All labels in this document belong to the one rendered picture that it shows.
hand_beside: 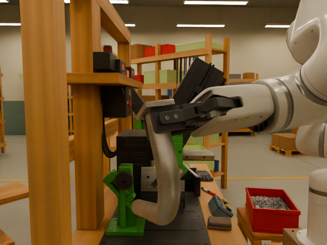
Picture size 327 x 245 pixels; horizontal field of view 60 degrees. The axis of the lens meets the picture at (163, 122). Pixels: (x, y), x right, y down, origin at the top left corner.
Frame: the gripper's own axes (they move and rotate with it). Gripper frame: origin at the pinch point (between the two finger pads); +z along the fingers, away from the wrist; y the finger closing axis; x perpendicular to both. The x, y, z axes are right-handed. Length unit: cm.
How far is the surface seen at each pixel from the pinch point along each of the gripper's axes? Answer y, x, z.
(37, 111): -45, -20, 19
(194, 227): -83, 27, -32
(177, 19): -778, -553, -423
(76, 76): -66, -39, 6
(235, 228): -78, 31, -47
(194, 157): -107, -3, -50
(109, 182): -82, 1, -1
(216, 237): -73, 32, -36
